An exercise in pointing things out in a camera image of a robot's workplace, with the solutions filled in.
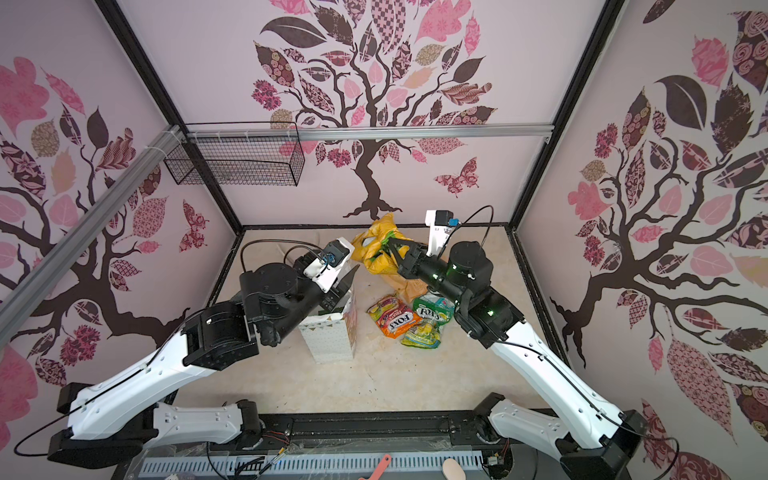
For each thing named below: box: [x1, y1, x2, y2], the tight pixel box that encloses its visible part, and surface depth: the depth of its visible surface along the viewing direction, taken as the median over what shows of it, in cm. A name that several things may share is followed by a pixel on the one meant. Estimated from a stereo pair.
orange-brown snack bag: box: [381, 273, 429, 304], surface depth 100 cm
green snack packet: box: [400, 294, 454, 349], surface depth 91 cm
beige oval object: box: [442, 458, 466, 480], surface depth 69 cm
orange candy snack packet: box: [366, 296, 423, 339], surface depth 92 cm
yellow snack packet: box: [351, 213, 413, 276], surface depth 62 cm
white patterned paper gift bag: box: [298, 299, 356, 364], surface depth 77 cm
